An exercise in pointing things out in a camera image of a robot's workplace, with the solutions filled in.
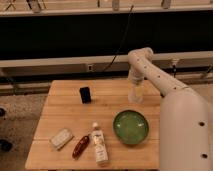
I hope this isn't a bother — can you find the wooden folding table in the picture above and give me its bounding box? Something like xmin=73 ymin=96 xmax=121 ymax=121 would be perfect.
xmin=25 ymin=79 xmax=161 ymax=171

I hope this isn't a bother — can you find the white sponge block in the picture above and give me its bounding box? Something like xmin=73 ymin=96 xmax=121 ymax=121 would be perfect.
xmin=50 ymin=128 xmax=74 ymax=150

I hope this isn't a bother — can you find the green bowl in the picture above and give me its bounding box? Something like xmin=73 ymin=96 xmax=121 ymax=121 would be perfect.
xmin=113 ymin=110 xmax=149 ymax=145

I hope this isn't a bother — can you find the white wall outlet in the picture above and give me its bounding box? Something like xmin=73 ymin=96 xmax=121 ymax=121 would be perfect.
xmin=88 ymin=65 xmax=93 ymax=72

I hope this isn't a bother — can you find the clear plastic bottle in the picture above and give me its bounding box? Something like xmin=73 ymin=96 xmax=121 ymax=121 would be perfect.
xmin=91 ymin=122 xmax=109 ymax=166

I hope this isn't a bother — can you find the black hanging cable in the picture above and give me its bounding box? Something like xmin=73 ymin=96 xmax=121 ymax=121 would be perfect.
xmin=101 ymin=4 xmax=135 ymax=73

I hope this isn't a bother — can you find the black eraser block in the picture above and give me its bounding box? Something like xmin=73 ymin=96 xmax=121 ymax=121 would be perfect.
xmin=80 ymin=87 xmax=91 ymax=103

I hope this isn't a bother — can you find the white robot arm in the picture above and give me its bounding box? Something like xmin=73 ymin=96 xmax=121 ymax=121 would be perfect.
xmin=128 ymin=47 xmax=213 ymax=171

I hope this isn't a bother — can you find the red brown oblong object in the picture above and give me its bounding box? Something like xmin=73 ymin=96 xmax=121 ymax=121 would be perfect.
xmin=72 ymin=135 xmax=90 ymax=159

